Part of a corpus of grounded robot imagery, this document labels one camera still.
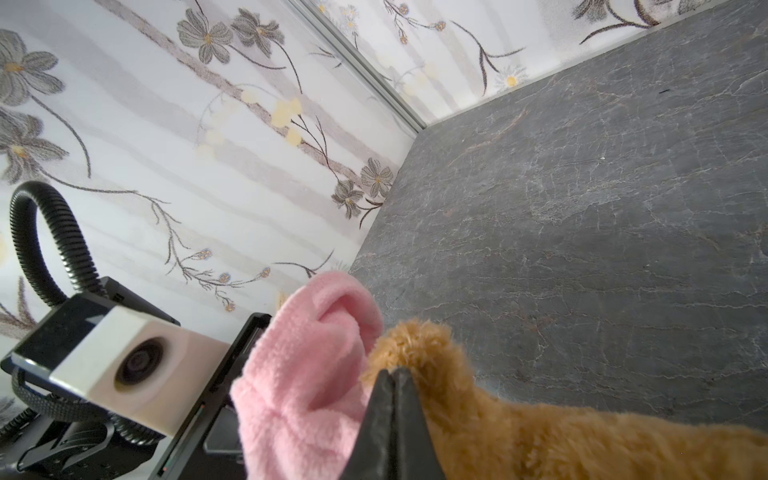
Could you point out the pink teddy hoodie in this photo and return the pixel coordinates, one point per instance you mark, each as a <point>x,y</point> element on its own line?
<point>299,398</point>

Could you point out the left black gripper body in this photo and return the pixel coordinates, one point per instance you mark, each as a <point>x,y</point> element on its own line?
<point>207,446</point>

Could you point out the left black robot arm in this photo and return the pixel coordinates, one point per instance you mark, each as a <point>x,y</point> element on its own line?
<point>34,446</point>

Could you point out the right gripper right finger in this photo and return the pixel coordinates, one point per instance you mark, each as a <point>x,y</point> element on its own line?
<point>414,451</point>

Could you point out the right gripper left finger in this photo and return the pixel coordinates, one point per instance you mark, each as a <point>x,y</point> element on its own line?
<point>373,455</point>

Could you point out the brown teddy bear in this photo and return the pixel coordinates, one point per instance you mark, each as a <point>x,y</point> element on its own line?
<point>477,435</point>

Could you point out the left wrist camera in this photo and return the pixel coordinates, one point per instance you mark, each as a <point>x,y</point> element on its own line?
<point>130,363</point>

